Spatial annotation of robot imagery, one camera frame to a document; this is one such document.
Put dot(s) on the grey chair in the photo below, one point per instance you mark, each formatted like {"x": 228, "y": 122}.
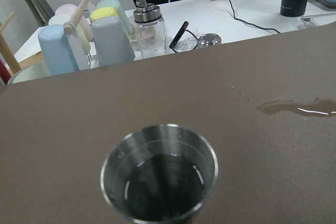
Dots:
{"x": 41, "y": 11}

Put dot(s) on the white plastic cup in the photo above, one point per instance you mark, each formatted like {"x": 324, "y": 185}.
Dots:
{"x": 60, "y": 19}

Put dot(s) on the grey plastic cup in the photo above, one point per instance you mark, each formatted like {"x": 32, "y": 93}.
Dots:
{"x": 111, "y": 41}

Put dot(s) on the green plastic cup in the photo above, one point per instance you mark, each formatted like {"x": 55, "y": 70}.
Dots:
{"x": 117, "y": 6}

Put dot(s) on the wooden cup rack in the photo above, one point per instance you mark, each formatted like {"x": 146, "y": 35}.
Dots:
{"x": 30, "y": 52}

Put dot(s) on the blue plastic cup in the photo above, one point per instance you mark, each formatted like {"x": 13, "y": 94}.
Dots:
{"x": 56, "y": 50}

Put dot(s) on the glass oil dispenser bottle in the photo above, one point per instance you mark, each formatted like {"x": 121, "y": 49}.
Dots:
{"x": 150, "y": 29}

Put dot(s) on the pink plastic cup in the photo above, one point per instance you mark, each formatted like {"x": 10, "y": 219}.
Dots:
{"x": 70, "y": 9}

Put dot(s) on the steel double jigger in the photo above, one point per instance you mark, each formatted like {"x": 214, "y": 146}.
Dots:
{"x": 160, "y": 174}

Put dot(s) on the yellow plastic cup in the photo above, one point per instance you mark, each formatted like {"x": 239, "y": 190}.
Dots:
{"x": 103, "y": 12}

